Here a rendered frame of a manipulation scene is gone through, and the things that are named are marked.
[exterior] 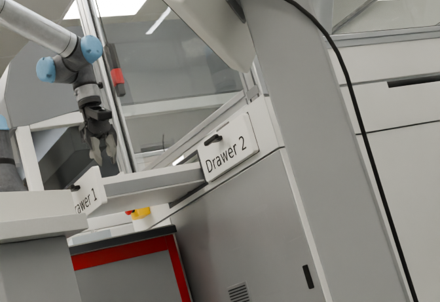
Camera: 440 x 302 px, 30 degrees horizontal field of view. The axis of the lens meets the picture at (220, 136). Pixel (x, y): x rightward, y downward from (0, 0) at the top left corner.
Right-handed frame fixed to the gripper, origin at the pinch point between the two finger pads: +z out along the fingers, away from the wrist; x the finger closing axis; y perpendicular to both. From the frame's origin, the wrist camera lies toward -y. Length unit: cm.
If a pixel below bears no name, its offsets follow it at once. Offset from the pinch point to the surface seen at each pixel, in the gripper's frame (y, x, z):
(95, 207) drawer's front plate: -9.1, 10.8, 15.2
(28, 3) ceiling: 265, -84, -184
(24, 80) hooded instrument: 79, -7, -59
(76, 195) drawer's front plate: 2.9, 10.8, 8.3
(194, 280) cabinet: 11.2, -22.9, 40.2
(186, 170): -13.1, -18.2, 10.2
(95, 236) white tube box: 18.9, 2.4, 18.9
